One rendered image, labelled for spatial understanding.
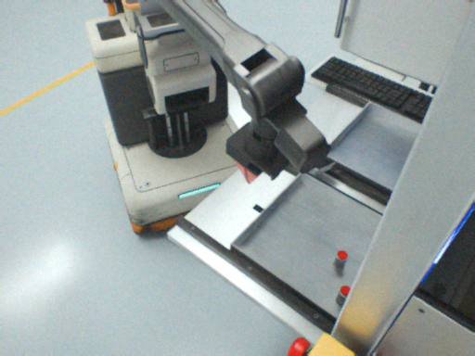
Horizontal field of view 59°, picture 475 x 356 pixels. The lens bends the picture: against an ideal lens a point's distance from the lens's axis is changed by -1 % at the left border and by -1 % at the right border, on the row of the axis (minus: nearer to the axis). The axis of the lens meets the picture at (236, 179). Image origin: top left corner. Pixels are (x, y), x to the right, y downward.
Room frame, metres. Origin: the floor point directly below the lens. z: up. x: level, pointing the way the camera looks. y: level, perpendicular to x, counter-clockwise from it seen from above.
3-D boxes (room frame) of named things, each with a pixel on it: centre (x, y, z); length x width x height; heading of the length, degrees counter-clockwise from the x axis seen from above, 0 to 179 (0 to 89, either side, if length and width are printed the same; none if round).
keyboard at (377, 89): (1.14, -0.45, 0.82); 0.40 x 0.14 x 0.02; 50
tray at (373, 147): (0.73, -0.42, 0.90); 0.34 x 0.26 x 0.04; 51
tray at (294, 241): (0.46, -0.20, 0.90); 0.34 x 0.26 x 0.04; 51
